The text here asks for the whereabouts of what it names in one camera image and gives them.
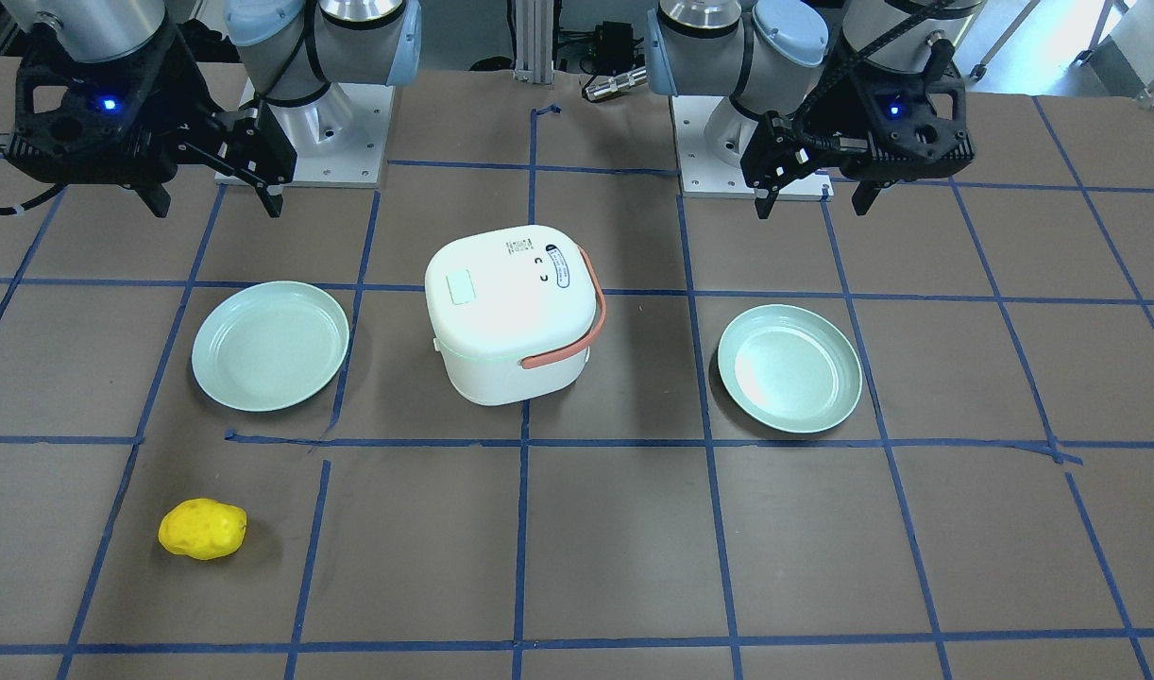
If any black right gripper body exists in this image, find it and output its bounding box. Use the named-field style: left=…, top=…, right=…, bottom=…
left=6, top=17, right=220, bottom=190

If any white rice cooker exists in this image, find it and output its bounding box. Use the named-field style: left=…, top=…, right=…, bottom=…
left=424, top=224, right=607, bottom=406

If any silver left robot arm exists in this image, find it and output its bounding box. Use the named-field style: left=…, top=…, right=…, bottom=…
left=646, top=1, right=983, bottom=219

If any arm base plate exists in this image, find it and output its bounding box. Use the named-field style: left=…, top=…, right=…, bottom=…
left=670, top=94, right=835, bottom=201
left=272, top=83, right=399, bottom=190

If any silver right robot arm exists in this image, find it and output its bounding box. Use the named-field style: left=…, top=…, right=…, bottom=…
left=2, top=1, right=422, bottom=218

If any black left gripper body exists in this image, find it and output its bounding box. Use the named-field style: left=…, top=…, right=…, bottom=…
left=827, top=38, right=976, bottom=182

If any light green plate robot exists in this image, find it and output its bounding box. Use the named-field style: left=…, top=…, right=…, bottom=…
left=190, top=281, right=351, bottom=413
left=715, top=304, right=866, bottom=434

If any yellow toy potato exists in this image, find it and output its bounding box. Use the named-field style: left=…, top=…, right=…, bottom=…
left=157, top=498, right=248, bottom=561

